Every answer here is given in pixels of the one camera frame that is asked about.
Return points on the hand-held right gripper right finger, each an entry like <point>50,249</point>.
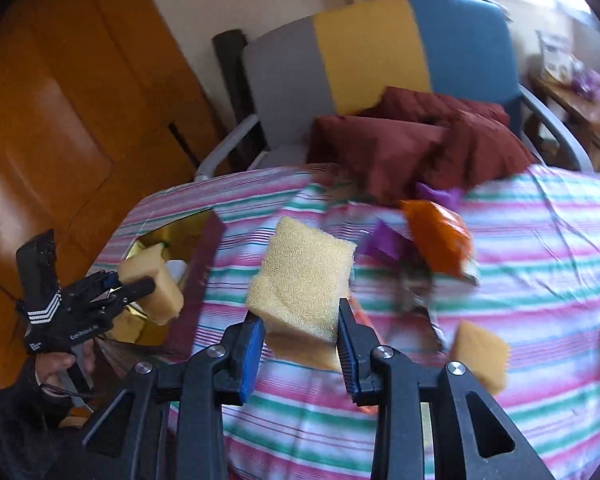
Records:
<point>350,360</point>

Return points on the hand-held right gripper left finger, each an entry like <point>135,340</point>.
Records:
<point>247,355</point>

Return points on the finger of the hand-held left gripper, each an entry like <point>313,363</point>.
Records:
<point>135,291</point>
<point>105,280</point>

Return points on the yellow sponge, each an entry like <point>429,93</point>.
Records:
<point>480,355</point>
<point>160,305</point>
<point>300,275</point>
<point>127,327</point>

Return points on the white round jar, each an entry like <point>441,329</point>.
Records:
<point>176,270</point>

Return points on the gold-lined square box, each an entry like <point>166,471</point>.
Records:
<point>200,280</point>

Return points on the purple wrapper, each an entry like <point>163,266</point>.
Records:
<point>437,194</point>
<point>385,242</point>

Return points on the person's left forearm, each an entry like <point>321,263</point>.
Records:
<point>15,430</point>

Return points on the person's left hand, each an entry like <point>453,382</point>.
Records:
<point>52,365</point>

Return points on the metal hand tool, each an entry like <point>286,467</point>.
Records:
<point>420,305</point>

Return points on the orange packet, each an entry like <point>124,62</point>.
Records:
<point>437,235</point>

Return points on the wooden wardrobe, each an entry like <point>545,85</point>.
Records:
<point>80,110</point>

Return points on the striped tablecloth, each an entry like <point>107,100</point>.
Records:
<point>530,260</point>

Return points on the maroon cloth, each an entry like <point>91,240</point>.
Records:
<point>395,150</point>

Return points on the black upright panel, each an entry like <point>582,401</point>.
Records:
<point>230,70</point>

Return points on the grey yellow blue chair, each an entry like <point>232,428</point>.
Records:
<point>365,50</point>

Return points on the wooden side desk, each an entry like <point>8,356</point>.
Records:
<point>580,110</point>

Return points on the purple bag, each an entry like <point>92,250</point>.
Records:
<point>590,82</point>

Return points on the white carton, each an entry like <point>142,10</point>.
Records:
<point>555,52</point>

